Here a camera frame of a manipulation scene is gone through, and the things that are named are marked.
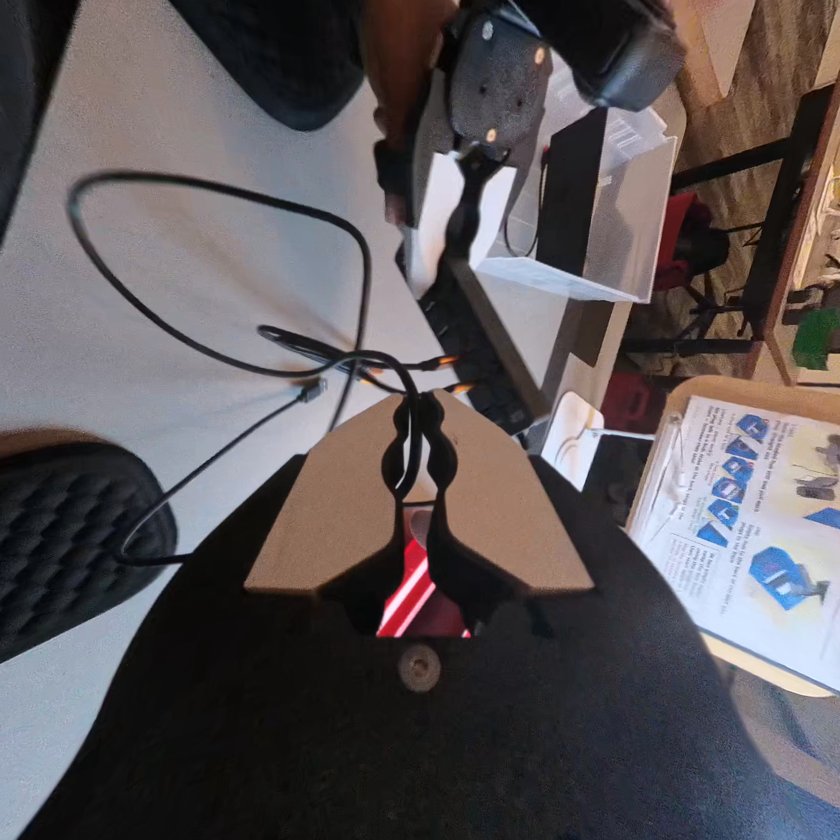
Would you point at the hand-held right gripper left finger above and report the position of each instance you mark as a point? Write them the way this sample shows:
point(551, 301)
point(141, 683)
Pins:
point(328, 518)

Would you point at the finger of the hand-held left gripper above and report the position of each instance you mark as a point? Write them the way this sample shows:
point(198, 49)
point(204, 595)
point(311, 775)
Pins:
point(430, 216)
point(492, 210)

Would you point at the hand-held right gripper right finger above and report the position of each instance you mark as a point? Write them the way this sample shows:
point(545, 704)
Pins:
point(505, 518)

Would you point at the black usb hub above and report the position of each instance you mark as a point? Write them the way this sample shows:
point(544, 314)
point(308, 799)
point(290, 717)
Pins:
point(472, 341)

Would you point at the person's left hand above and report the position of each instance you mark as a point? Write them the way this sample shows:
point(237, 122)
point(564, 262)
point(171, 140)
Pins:
point(400, 72)

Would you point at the black box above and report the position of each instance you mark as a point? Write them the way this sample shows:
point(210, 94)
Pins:
point(571, 197)

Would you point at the red box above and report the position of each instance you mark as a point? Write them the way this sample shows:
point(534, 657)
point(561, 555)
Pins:
point(407, 590)

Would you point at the white tray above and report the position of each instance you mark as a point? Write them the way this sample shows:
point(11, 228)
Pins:
point(571, 433)

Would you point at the clear plastic box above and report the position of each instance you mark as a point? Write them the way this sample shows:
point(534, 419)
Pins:
point(630, 216)

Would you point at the red chair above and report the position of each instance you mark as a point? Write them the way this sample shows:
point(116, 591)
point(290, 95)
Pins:
point(689, 243)

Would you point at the dark knit cloth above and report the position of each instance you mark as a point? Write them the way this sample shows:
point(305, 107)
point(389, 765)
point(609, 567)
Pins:
point(282, 59)

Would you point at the tan tray table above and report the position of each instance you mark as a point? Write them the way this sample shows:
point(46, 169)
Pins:
point(695, 387)

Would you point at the printed instruction sheet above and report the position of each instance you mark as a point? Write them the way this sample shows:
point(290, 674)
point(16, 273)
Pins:
point(754, 525)

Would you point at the green object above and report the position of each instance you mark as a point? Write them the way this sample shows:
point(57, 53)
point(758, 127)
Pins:
point(817, 338)

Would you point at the dark furniture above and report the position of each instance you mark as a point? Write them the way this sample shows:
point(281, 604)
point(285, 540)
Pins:
point(26, 98)

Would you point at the wooden table black frame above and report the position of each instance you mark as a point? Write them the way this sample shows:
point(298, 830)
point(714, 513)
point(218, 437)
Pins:
point(787, 229)

